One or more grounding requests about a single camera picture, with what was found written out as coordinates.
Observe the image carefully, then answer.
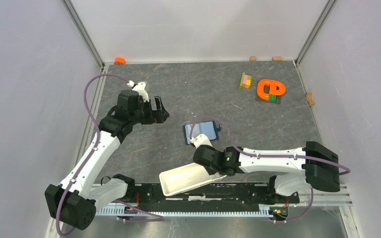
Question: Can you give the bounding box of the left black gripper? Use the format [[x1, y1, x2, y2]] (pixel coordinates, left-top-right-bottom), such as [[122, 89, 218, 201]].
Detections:
[[129, 96, 169, 125]]

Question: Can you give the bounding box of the navy blue card holder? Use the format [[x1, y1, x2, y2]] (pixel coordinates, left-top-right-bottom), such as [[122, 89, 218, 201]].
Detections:
[[183, 120, 222, 145]]

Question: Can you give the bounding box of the white plastic tray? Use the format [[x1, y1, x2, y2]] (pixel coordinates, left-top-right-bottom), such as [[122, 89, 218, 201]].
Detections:
[[159, 163, 227, 196]]

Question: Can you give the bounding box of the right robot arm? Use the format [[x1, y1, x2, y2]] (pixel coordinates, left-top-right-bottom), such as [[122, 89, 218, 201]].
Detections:
[[193, 141, 341, 202]]

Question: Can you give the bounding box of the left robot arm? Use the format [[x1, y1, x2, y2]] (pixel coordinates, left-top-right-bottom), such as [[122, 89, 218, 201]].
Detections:
[[45, 90, 170, 230]]

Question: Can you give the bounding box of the orange round cap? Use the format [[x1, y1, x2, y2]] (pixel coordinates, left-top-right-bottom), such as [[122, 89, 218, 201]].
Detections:
[[114, 57, 126, 65]]

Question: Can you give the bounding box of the pink green block stack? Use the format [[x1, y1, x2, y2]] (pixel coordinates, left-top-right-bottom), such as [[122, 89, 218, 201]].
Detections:
[[239, 72, 252, 89]]

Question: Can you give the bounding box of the green lego brick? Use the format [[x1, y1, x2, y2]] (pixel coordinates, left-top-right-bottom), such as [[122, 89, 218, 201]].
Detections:
[[268, 94, 276, 102]]

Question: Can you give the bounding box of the orange marble run piece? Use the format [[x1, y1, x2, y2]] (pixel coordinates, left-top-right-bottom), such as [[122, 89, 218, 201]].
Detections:
[[256, 79, 286, 100]]

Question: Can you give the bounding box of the curved wooden piece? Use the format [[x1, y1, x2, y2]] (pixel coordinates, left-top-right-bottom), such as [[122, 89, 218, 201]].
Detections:
[[306, 92, 315, 107]]

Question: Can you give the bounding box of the right wooden block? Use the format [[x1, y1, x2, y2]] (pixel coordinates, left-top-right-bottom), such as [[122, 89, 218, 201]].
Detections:
[[272, 56, 283, 61]]

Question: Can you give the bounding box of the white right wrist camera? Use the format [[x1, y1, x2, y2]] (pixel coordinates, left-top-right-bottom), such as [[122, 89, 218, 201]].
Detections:
[[190, 134, 212, 148]]

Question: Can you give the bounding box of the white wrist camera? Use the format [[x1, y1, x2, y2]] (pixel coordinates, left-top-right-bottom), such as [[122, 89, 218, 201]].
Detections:
[[190, 134, 212, 148], [127, 80, 149, 102]]

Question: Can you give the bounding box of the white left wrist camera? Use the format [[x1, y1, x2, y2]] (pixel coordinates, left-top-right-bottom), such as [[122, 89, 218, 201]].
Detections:
[[127, 80, 149, 102]]

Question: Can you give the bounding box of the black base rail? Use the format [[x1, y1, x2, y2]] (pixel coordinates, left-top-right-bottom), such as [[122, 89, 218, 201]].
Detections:
[[121, 182, 300, 212]]

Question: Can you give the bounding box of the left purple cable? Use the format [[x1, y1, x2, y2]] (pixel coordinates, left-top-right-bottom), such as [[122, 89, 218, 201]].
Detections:
[[55, 73, 165, 238]]

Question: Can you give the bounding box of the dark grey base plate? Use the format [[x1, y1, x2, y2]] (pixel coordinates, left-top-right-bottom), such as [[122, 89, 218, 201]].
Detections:
[[255, 95, 282, 104]]

